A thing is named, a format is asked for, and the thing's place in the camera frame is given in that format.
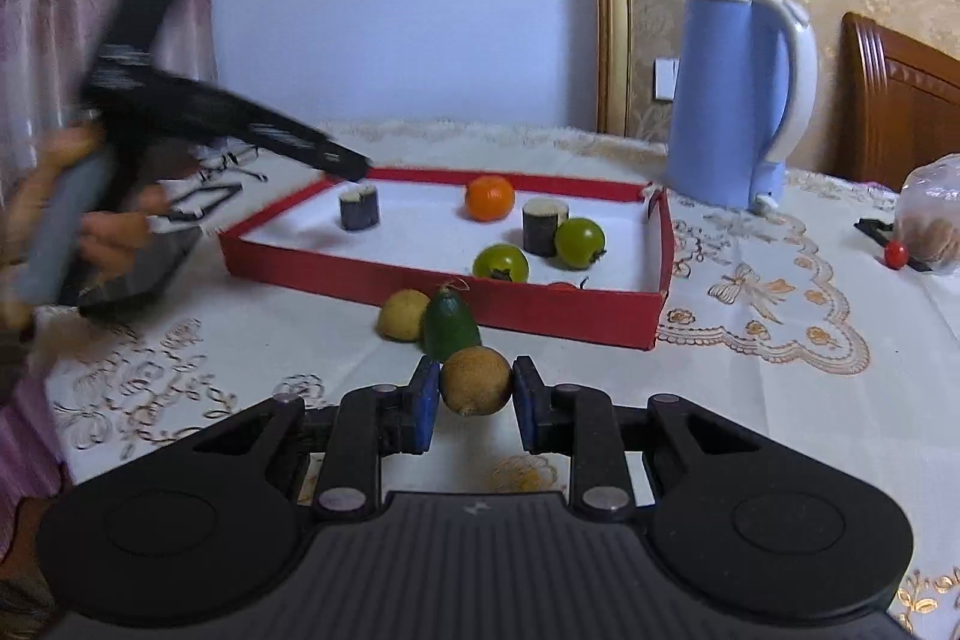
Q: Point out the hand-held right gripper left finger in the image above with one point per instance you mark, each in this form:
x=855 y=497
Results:
x=422 y=404

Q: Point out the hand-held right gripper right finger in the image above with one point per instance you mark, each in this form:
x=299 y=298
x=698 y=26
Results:
x=527 y=407

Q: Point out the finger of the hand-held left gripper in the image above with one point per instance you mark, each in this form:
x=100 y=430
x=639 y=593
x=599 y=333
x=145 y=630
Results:
x=337 y=159

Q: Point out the purple eggplant piece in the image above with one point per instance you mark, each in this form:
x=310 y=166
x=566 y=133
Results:
x=358 y=211
x=540 y=229

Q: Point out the brown kiwi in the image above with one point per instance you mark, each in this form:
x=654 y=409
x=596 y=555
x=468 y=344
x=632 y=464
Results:
x=475 y=381

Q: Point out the red cardboard box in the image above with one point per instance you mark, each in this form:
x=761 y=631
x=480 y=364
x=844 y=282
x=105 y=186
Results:
x=420 y=235

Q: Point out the green tomato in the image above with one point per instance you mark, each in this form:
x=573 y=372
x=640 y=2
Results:
x=501 y=261
x=579 y=241

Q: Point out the orange mandarin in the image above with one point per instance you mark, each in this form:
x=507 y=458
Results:
x=489 y=197

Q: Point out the person's left forearm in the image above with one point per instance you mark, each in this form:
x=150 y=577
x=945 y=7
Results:
x=11 y=362

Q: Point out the person's left hand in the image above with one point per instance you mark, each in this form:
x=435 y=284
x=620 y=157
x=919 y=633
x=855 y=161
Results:
x=112 y=235

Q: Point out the green avocado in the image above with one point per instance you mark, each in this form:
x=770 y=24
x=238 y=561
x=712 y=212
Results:
x=450 y=325

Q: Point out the yellowish kiwi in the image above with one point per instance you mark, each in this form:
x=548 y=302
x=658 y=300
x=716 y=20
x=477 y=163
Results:
x=401 y=314

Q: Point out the black eyeglasses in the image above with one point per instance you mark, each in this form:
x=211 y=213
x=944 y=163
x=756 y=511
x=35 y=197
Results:
x=240 y=159

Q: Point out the black phone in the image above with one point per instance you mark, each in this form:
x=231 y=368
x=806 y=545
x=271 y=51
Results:
x=142 y=280

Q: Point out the white floral lace tablecloth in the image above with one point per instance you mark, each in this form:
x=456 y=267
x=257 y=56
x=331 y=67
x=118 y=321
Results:
x=750 y=385

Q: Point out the blue electric kettle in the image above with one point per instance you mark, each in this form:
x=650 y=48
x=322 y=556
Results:
x=712 y=108

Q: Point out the small black object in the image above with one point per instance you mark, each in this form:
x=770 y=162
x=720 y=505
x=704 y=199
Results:
x=871 y=227

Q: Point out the small red cherry tomato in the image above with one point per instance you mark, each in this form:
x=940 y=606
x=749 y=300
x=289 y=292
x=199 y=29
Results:
x=895 y=253

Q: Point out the clear plastic bag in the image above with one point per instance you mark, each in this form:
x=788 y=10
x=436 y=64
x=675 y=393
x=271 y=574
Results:
x=934 y=220

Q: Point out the black rectangular plastic frame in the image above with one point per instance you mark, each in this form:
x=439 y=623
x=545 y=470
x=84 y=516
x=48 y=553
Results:
x=225 y=190

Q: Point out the white wall switch panel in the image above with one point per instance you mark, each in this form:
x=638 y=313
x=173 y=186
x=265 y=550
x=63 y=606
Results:
x=664 y=79

